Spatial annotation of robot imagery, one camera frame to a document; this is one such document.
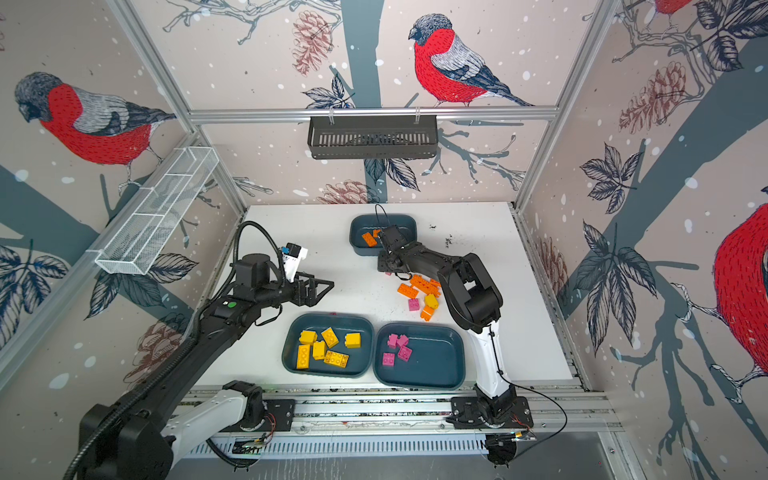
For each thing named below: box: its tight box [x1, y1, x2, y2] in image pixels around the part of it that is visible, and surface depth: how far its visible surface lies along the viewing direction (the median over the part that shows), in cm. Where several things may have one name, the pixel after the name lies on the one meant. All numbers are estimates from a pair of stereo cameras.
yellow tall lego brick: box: [313, 341, 326, 361], surface depth 83 cm
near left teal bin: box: [281, 312, 375, 378], surface depth 85 cm
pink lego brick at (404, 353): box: [397, 345, 413, 362], surface depth 85 cm
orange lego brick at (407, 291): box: [397, 283, 419, 299], surface depth 98 cm
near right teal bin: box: [373, 323, 466, 390], surface depth 83 cm
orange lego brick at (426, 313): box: [420, 305, 435, 322], surface depth 92 cm
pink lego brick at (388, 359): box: [382, 352, 395, 366], surface depth 83 cm
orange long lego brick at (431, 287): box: [410, 274, 441, 297], surface depth 99 cm
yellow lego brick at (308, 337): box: [299, 330, 318, 345], surface depth 87 cm
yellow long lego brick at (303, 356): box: [296, 344, 311, 369], surface depth 85 cm
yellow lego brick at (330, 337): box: [321, 326, 339, 349], surface depth 87 cm
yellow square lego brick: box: [345, 332, 361, 349], surface depth 86 cm
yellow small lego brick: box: [425, 294, 439, 309], surface depth 94 cm
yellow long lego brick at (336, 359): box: [324, 350, 350, 368], surface depth 83 cm
